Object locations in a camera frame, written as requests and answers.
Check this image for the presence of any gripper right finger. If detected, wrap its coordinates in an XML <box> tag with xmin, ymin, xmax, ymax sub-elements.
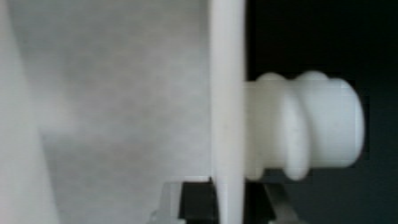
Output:
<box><xmin>244</xmin><ymin>182</ymin><xmax>309</xmax><ymax>224</ymax></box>

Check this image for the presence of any white cabinet door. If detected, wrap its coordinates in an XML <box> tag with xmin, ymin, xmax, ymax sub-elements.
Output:
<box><xmin>0</xmin><ymin>0</ymin><xmax>364</xmax><ymax>224</ymax></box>

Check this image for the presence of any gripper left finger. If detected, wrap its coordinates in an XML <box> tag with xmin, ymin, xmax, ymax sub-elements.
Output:
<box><xmin>148</xmin><ymin>182</ymin><xmax>219</xmax><ymax>224</ymax></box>

